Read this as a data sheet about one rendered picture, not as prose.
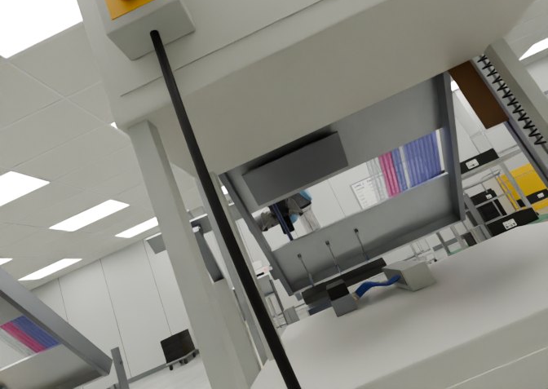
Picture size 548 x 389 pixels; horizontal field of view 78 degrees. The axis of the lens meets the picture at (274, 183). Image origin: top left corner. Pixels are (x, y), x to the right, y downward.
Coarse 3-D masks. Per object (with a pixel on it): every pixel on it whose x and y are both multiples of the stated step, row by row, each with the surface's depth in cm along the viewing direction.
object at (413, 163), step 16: (416, 144) 107; (432, 144) 108; (384, 160) 108; (400, 160) 109; (416, 160) 110; (432, 160) 112; (384, 176) 111; (400, 176) 112; (416, 176) 114; (432, 176) 115; (384, 192) 115
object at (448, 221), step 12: (456, 216) 123; (420, 228) 124; (432, 228) 122; (444, 228) 121; (396, 240) 124; (408, 240) 122; (372, 252) 124; (384, 252) 122; (348, 264) 124; (360, 264) 123; (312, 276) 126; (324, 276) 124; (300, 288) 124
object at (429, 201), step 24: (408, 192) 115; (432, 192) 117; (360, 216) 117; (384, 216) 119; (408, 216) 121; (432, 216) 123; (312, 240) 118; (336, 240) 120; (360, 240) 122; (384, 240) 124; (288, 264) 122; (312, 264) 124
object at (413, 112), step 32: (416, 96) 98; (320, 128) 97; (352, 128) 99; (384, 128) 101; (416, 128) 103; (256, 160) 99; (288, 160) 96; (320, 160) 98; (352, 160) 105; (256, 192) 100; (288, 192) 102
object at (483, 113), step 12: (468, 60) 72; (456, 72) 72; (468, 72) 71; (468, 84) 71; (480, 84) 70; (468, 96) 70; (480, 96) 70; (492, 96) 69; (480, 108) 69; (492, 108) 69; (480, 120) 69; (492, 120) 68; (504, 120) 68
